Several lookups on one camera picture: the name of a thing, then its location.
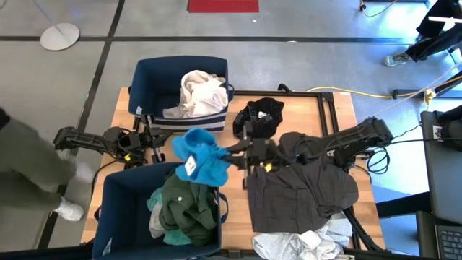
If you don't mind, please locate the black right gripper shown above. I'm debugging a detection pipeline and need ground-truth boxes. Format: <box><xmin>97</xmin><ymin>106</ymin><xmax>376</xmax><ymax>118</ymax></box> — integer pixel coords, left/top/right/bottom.
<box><xmin>220</xmin><ymin>124</ymin><xmax>278</xmax><ymax>189</ymax></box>

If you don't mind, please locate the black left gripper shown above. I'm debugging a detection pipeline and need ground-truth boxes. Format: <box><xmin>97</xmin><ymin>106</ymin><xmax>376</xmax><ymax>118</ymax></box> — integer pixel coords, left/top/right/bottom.
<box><xmin>124</xmin><ymin>113</ymin><xmax>174</xmax><ymax>164</ymax></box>

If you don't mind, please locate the bright blue garment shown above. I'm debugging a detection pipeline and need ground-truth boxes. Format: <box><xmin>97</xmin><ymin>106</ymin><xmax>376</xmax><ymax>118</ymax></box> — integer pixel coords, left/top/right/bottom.
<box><xmin>171</xmin><ymin>128</ymin><xmax>232</xmax><ymax>188</ymax></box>

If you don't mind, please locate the light pink garment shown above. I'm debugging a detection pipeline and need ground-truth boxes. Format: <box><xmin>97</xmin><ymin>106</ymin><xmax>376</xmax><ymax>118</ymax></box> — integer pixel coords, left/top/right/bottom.
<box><xmin>162</xmin><ymin>81</ymin><xmax>230</xmax><ymax>119</ymax></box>

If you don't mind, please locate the dark green garment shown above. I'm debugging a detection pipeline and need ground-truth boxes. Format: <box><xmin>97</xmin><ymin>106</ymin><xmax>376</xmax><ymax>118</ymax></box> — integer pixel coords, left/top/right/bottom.
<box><xmin>158</xmin><ymin>168</ymin><xmax>219</xmax><ymax>247</ymax></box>

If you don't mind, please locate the cream garment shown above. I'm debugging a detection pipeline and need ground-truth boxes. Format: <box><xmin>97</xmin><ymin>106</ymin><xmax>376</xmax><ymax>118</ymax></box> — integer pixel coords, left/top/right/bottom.
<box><xmin>179</xmin><ymin>69</ymin><xmax>227</xmax><ymax>109</ymax></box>

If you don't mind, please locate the white cloth garment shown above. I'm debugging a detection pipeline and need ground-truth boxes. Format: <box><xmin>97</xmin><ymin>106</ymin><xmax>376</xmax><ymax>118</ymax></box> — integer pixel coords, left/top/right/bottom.
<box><xmin>148</xmin><ymin>200</ymin><xmax>165</xmax><ymax>239</ymax></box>

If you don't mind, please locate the light grey garment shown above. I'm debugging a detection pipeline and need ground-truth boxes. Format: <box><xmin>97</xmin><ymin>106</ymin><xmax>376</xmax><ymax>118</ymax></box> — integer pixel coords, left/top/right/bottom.
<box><xmin>251</xmin><ymin>211</ymin><xmax>354</xmax><ymax>260</ymax></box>

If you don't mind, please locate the black garment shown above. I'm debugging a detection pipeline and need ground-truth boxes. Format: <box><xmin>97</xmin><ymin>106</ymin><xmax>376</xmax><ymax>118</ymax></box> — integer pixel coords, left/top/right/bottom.
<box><xmin>232</xmin><ymin>97</ymin><xmax>286</xmax><ymax>140</ymax></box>

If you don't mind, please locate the navy white striped fabric bin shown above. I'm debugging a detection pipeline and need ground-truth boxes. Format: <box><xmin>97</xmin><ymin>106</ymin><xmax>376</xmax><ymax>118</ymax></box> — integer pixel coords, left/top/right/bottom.
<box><xmin>92</xmin><ymin>161</ymin><xmax>230</xmax><ymax>260</ymax></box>
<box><xmin>128</xmin><ymin>55</ymin><xmax>235</xmax><ymax>133</ymax></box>

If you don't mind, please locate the dark grey garment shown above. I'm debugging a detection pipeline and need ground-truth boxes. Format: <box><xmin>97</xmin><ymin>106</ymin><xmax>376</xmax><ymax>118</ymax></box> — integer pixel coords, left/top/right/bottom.
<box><xmin>247</xmin><ymin>144</ymin><xmax>360</xmax><ymax>235</ymax></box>

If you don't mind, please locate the person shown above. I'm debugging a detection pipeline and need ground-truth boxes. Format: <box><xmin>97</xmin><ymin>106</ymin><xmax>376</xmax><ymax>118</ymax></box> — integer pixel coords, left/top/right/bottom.
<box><xmin>384</xmin><ymin>0</ymin><xmax>462</xmax><ymax>68</ymax></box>
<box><xmin>0</xmin><ymin>106</ymin><xmax>97</xmax><ymax>222</ymax></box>

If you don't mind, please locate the white round floor stand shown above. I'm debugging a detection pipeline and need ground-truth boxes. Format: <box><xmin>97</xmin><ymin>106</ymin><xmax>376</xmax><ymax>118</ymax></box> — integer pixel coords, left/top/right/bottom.
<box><xmin>33</xmin><ymin>0</ymin><xmax>80</xmax><ymax>51</ymax></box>

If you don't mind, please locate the red floor mat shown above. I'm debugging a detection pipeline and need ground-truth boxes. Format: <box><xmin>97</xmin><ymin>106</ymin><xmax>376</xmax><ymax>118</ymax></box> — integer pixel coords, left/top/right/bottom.
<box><xmin>187</xmin><ymin>0</ymin><xmax>260</xmax><ymax>14</ymax></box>

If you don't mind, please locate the black beam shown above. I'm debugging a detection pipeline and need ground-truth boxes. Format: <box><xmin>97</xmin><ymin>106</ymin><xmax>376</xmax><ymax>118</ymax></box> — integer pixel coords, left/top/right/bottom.
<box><xmin>375</xmin><ymin>191</ymin><xmax>432</xmax><ymax>219</ymax></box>

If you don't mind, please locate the black floor stand bar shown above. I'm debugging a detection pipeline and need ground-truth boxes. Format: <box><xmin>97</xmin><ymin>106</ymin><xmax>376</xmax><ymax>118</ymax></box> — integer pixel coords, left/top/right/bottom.
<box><xmin>391</xmin><ymin>70</ymin><xmax>462</xmax><ymax>100</ymax></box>

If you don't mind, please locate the dark laptop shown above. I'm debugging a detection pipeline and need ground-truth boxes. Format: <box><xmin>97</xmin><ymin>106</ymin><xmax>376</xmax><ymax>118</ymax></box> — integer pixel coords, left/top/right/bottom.
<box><xmin>414</xmin><ymin>211</ymin><xmax>462</xmax><ymax>260</ymax></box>

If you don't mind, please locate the black metal table frame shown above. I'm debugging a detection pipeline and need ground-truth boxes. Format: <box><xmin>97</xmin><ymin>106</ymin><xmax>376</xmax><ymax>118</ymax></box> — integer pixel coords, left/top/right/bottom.
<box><xmin>122</xmin><ymin>83</ymin><xmax>385</xmax><ymax>254</ymax></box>

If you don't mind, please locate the yellow cable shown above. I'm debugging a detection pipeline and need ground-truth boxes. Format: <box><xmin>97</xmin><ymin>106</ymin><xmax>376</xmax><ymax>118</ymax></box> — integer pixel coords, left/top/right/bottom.
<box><xmin>306</xmin><ymin>74</ymin><xmax>462</xmax><ymax>100</ymax></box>

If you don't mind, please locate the black cable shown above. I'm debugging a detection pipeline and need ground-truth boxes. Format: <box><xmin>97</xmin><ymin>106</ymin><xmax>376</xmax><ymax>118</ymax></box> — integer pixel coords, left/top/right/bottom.
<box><xmin>366</xmin><ymin>124</ymin><xmax>462</xmax><ymax>176</ymax></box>

